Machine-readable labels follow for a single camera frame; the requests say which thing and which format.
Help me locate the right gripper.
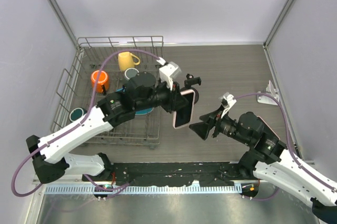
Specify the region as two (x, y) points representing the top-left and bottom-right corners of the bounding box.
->
(189, 104), (251, 145)

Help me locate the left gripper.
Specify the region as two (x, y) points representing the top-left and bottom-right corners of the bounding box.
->
(134, 76), (189, 113)

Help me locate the pink phone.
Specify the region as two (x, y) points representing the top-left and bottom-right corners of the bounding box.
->
(257, 116), (280, 140)
(173, 89), (196, 129)

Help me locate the white phone stand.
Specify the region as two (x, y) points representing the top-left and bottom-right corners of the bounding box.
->
(257, 80), (280, 106)

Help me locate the black phone stand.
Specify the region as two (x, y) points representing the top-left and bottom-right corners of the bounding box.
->
(181, 73), (202, 104)

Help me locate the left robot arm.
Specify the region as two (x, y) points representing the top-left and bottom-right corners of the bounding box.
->
(26, 72), (196, 184)

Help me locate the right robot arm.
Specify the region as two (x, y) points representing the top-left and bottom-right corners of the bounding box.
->
(189, 106), (336, 223)

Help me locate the blue plate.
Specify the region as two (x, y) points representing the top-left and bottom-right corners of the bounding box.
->
(116, 88), (154, 116)

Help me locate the grey mug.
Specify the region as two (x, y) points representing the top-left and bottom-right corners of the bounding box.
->
(124, 67), (139, 81)

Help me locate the yellow mug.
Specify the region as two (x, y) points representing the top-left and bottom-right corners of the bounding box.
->
(118, 52), (141, 71)

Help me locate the orange mug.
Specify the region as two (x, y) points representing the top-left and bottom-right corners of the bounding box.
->
(91, 70), (110, 94)

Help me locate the dark teal mug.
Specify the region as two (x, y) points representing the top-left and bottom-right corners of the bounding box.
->
(69, 107), (87, 122)

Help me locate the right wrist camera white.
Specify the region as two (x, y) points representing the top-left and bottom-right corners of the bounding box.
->
(219, 92), (236, 118)

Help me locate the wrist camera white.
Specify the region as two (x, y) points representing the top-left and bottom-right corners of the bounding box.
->
(156, 57), (181, 91)
(219, 92), (236, 118)

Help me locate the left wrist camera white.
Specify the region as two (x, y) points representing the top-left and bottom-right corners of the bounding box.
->
(156, 57), (181, 91)

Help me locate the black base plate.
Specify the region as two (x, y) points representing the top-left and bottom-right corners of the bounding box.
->
(91, 162), (256, 187)

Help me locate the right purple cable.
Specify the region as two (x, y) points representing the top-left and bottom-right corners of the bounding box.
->
(234, 92), (337, 192)

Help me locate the purple cable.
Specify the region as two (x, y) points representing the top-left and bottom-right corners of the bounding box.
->
(10, 49), (161, 198)
(234, 92), (337, 192)

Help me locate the slotted cable duct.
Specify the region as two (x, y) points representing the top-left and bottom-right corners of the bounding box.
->
(45, 182), (242, 196)

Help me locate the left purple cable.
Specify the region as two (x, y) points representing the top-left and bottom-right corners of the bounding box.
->
(10, 49), (161, 198)

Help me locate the wire dish rack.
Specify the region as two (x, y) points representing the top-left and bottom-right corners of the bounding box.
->
(50, 36), (164, 148)

